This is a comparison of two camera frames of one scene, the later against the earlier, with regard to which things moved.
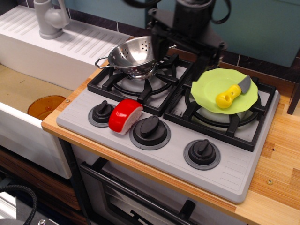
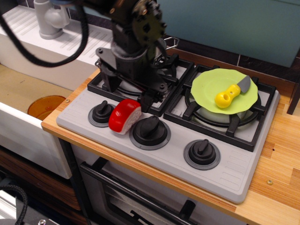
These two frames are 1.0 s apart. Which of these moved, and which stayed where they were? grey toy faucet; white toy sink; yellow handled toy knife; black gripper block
Moved: black gripper block
Stayed: yellow handled toy knife; white toy sink; grey toy faucet
